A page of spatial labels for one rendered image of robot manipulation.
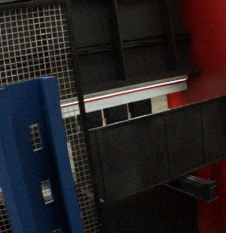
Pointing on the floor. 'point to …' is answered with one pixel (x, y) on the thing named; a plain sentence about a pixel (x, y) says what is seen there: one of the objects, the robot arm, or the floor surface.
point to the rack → (35, 158)
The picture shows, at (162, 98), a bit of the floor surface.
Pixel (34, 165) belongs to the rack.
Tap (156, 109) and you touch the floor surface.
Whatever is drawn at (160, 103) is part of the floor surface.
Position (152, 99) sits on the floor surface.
